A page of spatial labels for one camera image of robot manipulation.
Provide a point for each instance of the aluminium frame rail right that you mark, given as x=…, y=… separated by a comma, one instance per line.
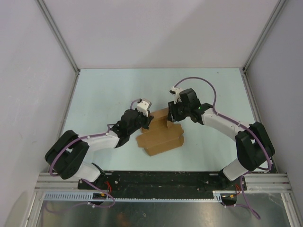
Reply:
x=278, y=9

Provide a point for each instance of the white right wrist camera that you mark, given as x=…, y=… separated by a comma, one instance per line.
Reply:
x=175, y=91

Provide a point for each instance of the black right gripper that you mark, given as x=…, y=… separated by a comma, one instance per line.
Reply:
x=172, y=116

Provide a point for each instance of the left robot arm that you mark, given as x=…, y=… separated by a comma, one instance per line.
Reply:
x=66, y=156

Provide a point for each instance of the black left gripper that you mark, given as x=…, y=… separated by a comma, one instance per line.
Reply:
x=147, y=119

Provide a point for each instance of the grey slotted cable duct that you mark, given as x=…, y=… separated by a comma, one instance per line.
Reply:
x=214, y=196

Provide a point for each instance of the aluminium frame rail left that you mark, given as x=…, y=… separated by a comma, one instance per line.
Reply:
x=57, y=34

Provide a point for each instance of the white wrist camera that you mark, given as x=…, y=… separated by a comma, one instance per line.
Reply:
x=143, y=106
x=175, y=91

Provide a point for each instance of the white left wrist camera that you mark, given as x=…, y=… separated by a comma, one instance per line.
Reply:
x=143, y=106

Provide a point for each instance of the brown cardboard box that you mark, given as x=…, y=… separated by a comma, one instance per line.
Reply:
x=162, y=135

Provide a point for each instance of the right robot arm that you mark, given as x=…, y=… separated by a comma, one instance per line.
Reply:
x=253, y=145

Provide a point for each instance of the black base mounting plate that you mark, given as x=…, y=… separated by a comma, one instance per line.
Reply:
x=119, y=181

